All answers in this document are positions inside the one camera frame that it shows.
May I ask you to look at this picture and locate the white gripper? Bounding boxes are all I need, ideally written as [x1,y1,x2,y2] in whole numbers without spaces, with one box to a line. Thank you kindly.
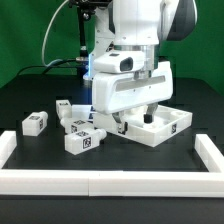
[92,61,173,134]

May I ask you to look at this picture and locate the white square tabletop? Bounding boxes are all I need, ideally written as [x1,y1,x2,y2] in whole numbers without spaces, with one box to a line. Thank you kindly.
[93,105,192,147]

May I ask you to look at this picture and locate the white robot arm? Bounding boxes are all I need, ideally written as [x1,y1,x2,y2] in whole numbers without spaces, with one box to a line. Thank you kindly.
[87,0,197,134]

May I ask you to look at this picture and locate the white tag sheet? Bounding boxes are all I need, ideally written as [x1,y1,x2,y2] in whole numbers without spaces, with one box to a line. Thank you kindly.
[72,105,96,121]

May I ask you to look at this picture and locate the white U-shaped fence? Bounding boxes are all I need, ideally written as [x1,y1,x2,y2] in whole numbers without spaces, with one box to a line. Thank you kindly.
[0,131,224,198]

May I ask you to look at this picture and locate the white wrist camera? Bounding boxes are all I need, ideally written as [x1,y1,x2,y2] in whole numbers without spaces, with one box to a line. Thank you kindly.
[93,51,144,74]

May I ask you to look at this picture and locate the black cables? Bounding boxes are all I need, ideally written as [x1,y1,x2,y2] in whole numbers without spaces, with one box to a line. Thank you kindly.
[16,58,88,76]

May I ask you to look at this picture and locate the black camera stand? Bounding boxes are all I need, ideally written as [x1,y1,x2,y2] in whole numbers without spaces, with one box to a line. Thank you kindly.
[68,0,112,76]

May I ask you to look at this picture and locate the grey cable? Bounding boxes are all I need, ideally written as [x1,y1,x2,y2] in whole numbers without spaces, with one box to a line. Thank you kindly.
[41,0,70,67]

